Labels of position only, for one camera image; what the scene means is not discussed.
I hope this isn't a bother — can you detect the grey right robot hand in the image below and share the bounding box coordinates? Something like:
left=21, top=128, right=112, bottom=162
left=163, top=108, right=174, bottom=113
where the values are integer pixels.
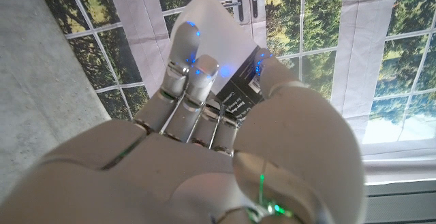
left=0, top=20, right=367, bottom=224

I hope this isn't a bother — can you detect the white oil cruet black pump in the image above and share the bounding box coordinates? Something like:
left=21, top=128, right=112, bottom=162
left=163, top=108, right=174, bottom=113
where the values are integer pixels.
left=169, top=0, right=270, bottom=119

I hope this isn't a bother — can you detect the printed window backdrop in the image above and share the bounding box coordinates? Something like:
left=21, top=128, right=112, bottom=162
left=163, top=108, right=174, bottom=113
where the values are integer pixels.
left=39, top=0, right=436, bottom=184

